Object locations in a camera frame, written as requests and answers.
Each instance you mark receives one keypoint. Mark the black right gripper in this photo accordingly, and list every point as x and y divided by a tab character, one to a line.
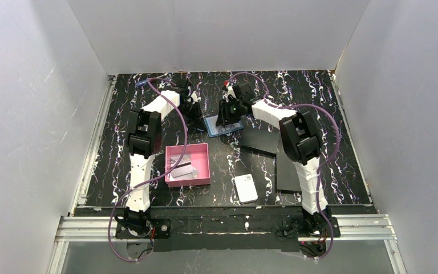
227	115

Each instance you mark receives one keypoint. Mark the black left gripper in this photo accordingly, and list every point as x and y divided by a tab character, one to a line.
195	112

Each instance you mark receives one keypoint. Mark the blue leather card holder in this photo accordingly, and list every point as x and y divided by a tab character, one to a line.
214	130

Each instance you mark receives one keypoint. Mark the pink plastic tray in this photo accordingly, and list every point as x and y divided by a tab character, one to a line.
199	158

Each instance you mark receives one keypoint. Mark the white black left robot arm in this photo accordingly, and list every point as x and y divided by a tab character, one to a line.
143	139

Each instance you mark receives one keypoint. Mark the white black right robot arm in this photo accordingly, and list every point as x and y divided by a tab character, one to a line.
301	142

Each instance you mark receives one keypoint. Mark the loose VIP card in tray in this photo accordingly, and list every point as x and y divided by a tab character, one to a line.
178	163

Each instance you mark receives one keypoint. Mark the dark grey perforated box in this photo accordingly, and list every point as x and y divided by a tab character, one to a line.
261	141

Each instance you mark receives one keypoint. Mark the white small box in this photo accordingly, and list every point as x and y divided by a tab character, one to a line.
246	189

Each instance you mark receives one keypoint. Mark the flat black rectangular box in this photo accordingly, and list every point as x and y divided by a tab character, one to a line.
286	174

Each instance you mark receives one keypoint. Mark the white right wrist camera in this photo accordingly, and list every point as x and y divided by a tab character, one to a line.
230	94

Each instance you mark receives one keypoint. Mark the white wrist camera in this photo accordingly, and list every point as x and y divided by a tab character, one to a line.
194	97
230	94

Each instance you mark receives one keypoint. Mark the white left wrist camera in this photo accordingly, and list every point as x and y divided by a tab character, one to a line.
194	97

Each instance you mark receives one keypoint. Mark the blue red handled screwdriver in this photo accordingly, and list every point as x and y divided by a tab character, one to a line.
145	82

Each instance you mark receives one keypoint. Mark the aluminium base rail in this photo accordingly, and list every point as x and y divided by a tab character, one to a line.
224	244

